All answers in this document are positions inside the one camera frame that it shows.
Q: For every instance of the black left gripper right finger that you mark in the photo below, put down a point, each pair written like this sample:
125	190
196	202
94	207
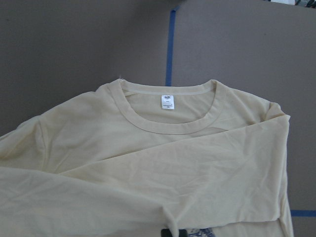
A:
183	233

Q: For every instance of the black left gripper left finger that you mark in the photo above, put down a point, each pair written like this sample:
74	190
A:
165	233

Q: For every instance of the cream long-sleeve graphic shirt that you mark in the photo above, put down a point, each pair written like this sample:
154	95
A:
131	160

